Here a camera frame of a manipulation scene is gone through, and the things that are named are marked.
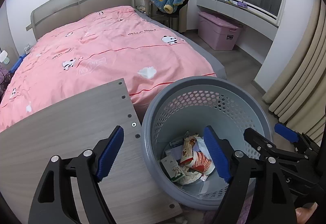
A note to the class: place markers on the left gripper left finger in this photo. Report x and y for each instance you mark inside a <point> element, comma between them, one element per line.
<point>53,201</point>

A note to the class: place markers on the crumpled tissue in basket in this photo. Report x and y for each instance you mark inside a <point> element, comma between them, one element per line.
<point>190,176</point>

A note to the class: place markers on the red snack wrapper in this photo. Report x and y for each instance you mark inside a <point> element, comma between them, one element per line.
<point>187,150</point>

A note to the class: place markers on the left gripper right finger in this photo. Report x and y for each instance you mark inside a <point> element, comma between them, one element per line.
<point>271,202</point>

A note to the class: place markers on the pink cartoon duvet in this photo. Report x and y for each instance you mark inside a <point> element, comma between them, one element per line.
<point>105,46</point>

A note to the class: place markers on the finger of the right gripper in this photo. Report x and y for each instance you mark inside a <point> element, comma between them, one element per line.
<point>269,153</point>
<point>301,141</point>

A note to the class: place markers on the purple fuzzy garment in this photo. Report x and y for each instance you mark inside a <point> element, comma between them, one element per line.
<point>5,79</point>

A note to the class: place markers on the red white paper cup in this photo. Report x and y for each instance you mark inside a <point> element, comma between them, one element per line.
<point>201,163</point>

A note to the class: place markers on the green white medicine box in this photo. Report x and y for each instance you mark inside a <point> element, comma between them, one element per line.
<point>172,168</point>

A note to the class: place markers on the grey upholstered bed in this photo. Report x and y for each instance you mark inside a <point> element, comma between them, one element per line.
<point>57,13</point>

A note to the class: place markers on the lavender box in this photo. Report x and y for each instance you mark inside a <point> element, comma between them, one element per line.
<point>175,149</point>

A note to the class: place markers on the grey perforated trash basket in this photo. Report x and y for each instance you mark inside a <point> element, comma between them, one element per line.
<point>185,108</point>

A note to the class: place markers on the pink plastic storage box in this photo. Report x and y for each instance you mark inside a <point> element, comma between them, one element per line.
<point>219,33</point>

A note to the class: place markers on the person's right hand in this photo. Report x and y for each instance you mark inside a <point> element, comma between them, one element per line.
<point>303,214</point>

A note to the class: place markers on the beige curtain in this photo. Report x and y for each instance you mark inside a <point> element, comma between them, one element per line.
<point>297,97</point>

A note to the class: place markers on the small purple windowsill item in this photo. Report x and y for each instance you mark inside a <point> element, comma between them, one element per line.
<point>242,4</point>

